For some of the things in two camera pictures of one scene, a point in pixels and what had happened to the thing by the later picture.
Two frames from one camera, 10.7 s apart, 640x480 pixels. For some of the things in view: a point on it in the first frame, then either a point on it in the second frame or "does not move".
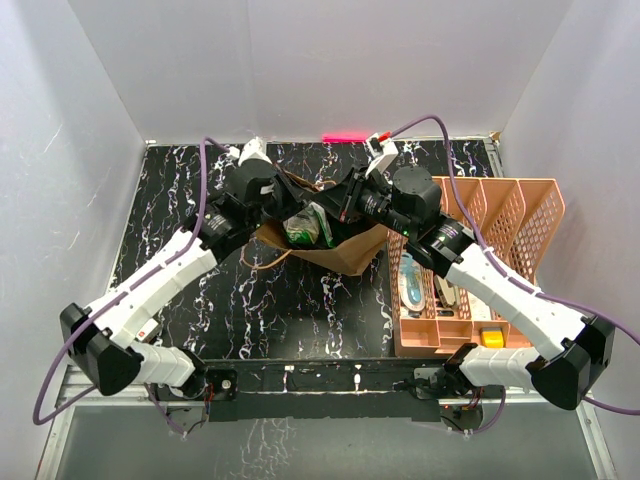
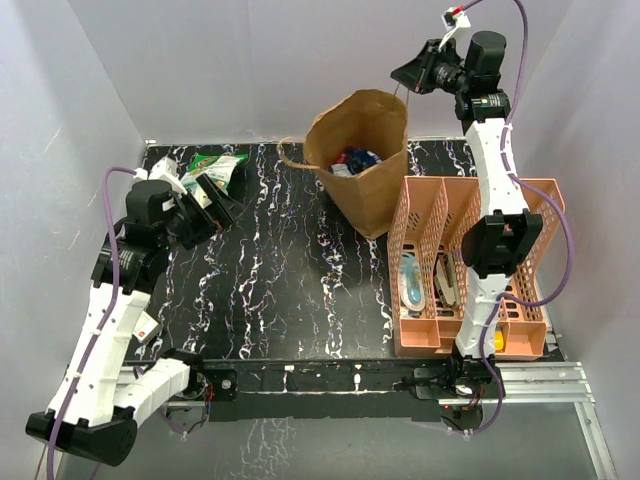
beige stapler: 447,295 does not move
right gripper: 345,208 → 415,74
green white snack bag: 309,227 → 220,168
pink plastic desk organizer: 512,219 does not move
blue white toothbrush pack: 411,282 does not move
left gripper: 295,201 → 208,226
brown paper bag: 349,258 → 359,147
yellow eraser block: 493,339 does not move
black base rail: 312,390 does not move
